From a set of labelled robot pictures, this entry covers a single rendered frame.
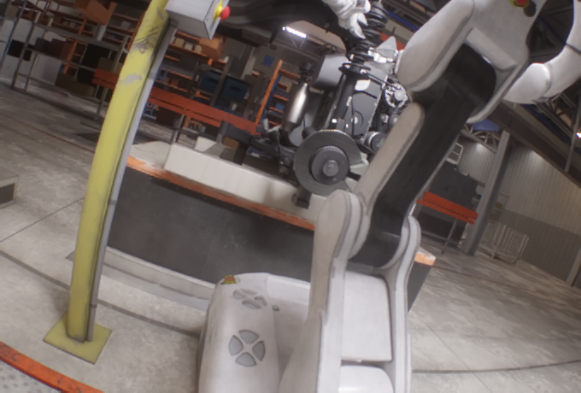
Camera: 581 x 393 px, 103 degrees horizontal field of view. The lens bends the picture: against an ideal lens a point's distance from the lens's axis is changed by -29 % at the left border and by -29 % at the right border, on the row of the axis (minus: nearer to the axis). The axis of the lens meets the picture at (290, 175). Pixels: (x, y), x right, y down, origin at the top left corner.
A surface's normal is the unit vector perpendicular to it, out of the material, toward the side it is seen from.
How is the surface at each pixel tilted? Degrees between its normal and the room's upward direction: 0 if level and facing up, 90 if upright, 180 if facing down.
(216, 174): 90
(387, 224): 63
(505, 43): 114
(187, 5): 90
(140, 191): 90
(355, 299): 41
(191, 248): 90
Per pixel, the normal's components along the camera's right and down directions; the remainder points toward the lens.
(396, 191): 0.05, 0.53
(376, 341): 0.41, -0.58
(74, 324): 0.16, 0.15
